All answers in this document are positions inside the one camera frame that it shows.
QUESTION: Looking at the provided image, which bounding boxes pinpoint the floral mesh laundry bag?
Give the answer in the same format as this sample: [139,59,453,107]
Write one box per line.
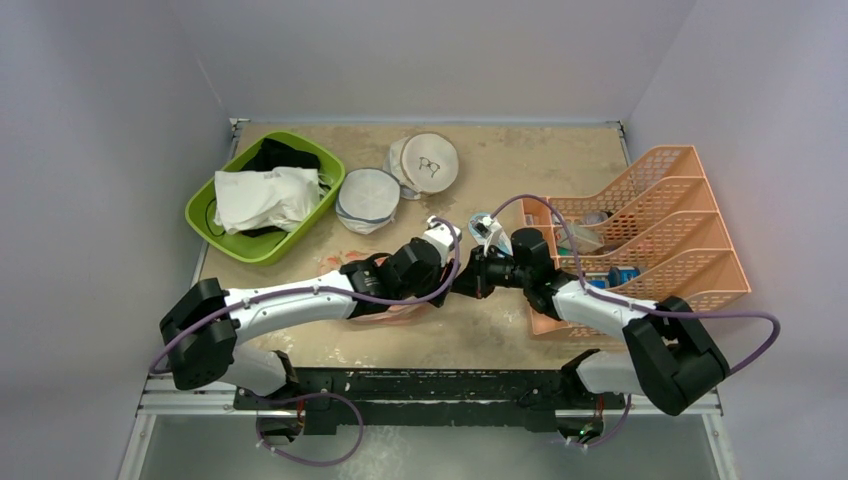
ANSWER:
[318,250,433,326]

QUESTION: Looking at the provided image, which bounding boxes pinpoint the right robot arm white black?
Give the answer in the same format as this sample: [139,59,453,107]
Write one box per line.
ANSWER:
[451,228,731,416]

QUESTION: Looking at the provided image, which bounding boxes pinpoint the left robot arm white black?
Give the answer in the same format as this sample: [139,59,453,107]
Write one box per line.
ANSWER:
[159,235,458,409]

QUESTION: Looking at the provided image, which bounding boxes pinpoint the beige glasses print laundry bag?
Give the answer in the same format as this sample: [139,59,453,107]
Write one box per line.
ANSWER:
[383,132,459,200]

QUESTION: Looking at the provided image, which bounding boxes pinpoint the white round mesh laundry bag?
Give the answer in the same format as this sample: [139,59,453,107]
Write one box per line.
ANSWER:
[335,168,400,235]

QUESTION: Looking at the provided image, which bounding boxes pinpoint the blue toothbrush blister pack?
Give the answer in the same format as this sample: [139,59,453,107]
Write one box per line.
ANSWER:
[468,212,513,257]

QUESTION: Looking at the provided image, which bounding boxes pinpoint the grey box in organizer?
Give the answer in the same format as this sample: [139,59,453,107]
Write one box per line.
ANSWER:
[554,223,604,255]

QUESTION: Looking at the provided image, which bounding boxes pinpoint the blue can in organizer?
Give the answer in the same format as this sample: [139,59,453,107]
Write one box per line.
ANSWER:
[587,266,642,289]

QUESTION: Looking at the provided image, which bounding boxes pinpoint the orange plastic file organizer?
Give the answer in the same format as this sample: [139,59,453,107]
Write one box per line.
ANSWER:
[520,146,751,311]

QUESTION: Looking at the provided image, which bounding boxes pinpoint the white cloth in bin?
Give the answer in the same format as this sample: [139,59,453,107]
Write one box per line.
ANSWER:
[213,167,328,234]

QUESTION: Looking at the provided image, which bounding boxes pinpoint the black garment in bin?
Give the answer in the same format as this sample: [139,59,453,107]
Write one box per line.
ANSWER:
[241,138,321,172]

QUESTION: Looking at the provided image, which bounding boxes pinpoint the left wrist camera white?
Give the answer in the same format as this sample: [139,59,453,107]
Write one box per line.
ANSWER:
[420,216,462,266]

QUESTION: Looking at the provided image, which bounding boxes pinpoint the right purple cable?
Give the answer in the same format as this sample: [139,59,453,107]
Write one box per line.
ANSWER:
[488,193,782,378]

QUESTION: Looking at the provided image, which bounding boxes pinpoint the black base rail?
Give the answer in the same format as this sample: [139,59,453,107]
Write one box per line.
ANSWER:
[234,367,625,435]

